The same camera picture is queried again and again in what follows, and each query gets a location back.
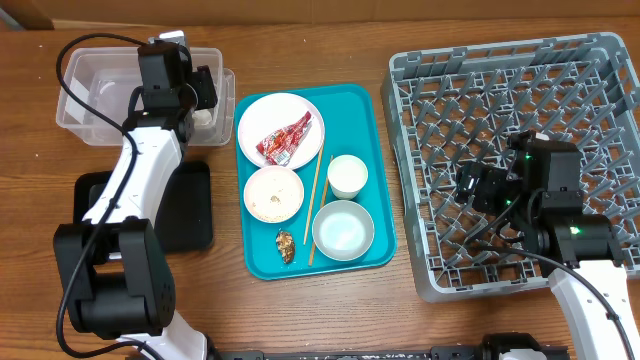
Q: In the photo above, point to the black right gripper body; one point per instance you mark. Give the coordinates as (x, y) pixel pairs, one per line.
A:
(493, 192)

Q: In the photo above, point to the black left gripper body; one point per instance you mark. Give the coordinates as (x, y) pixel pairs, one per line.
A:
(200, 91)

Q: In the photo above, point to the white tissue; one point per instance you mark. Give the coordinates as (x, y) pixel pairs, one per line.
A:
(203, 118)

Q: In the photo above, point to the red snack wrapper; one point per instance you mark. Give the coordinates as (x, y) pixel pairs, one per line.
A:
(279, 147)

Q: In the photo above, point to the white cup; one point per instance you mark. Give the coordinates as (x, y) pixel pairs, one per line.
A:
(347, 175)

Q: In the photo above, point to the white bowl with rice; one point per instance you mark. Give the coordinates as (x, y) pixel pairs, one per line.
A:
(273, 194)

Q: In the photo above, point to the grey white bowl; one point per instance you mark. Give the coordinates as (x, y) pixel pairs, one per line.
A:
(343, 230)

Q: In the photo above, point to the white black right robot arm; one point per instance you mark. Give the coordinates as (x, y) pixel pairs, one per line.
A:
(537, 209)

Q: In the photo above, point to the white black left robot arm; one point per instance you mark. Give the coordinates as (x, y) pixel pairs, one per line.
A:
(118, 289)

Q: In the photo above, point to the clear plastic waste bin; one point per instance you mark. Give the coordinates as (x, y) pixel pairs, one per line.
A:
(104, 78)

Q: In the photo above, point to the grey dishwasher rack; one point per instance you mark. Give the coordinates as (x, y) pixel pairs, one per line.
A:
(450, 106)

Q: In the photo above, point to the black waste tray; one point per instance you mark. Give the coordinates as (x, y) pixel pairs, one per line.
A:
(184, 222)

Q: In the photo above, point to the large white plate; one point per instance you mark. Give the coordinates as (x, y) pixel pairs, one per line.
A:
(272, 112)

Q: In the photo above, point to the teal plastic tray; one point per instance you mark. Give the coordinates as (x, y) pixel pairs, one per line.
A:
(350, 128)

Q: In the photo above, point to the wooden chopstick left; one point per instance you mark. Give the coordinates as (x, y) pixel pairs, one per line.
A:
(313, 192)

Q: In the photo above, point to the brown food scrap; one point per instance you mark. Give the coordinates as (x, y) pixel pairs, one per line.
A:
(286, 246)

